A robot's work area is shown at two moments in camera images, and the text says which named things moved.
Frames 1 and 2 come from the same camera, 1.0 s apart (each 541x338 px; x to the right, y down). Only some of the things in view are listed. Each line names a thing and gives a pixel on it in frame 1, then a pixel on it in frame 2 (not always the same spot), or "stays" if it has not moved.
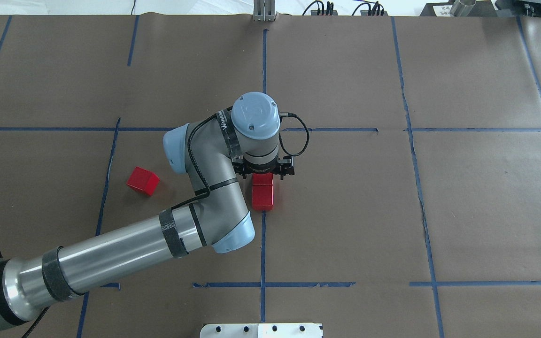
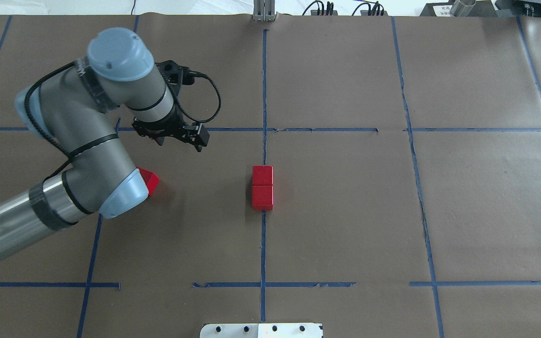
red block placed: x=263 y=179 stays
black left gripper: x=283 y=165 -> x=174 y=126
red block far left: x=144 y=180 stays
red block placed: x=262 y=197 stays
